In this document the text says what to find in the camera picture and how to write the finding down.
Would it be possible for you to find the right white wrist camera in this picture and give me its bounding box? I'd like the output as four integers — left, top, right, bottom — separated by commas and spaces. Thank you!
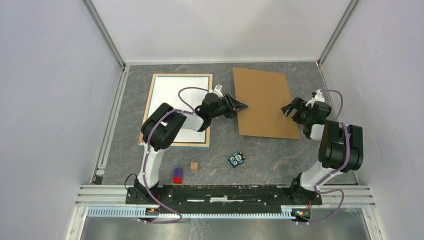
305, 89, 325, 108

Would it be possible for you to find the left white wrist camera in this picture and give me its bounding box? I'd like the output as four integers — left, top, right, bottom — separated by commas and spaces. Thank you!
212, 84, 224, 98

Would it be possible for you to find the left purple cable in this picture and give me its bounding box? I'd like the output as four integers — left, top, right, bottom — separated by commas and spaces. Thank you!
137, 87, 213, 224

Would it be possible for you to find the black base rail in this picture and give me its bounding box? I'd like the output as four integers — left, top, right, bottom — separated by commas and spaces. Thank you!
125, 184, 323, 223

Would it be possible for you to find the hot air balloon photo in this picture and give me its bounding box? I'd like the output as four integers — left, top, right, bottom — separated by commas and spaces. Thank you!
143, 76, 211, 145

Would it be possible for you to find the purple red toy block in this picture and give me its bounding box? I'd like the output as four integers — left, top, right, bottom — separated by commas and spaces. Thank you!
173, 167, 184, 184

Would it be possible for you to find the blue owl toy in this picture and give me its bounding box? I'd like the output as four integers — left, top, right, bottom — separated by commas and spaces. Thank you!
227, 152, 246, 168

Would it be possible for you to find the small wooden cube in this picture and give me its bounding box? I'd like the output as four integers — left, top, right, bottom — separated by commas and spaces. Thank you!
190, 162, 199, 171

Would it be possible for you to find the wooden picture frame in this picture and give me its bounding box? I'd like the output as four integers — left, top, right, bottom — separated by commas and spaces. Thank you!
138, 73, 214, 148

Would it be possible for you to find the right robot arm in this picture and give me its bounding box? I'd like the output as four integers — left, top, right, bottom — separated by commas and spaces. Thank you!
281, 97, 364, 204

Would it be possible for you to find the brown cardboard backing board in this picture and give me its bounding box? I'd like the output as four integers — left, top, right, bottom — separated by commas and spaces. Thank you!
233, 67, 301, 140

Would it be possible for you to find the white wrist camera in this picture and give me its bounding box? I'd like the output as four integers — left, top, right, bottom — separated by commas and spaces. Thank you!
305, 89, 325, 108
212, 84, 224, 98

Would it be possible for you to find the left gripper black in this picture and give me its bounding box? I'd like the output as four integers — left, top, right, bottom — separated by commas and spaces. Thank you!
209, 92, 249, 120

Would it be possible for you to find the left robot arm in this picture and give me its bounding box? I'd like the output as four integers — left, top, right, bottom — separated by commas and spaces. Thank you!
134, 92, 249, 204

